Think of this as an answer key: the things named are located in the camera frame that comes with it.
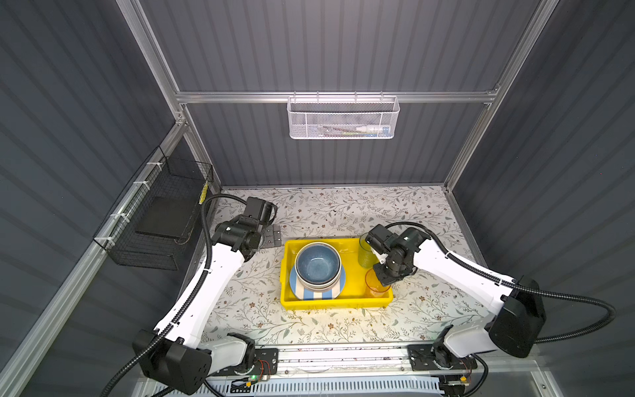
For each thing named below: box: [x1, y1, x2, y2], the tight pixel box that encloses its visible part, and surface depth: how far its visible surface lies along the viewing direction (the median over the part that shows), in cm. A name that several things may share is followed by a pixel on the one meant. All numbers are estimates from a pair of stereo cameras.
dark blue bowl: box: [296, 244, 341, 286], surface depth 84 cm
